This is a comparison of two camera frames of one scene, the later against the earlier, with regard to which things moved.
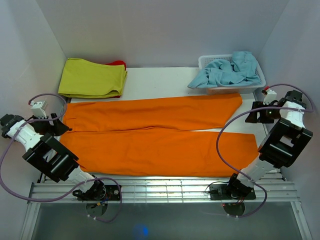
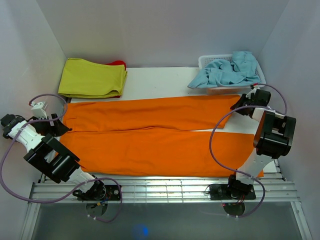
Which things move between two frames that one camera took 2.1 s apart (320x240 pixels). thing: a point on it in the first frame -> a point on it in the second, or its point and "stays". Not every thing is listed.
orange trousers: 164,137 stays
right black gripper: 251,118 -> 237,104
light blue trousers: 243,71 stays
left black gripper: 57,129 stays
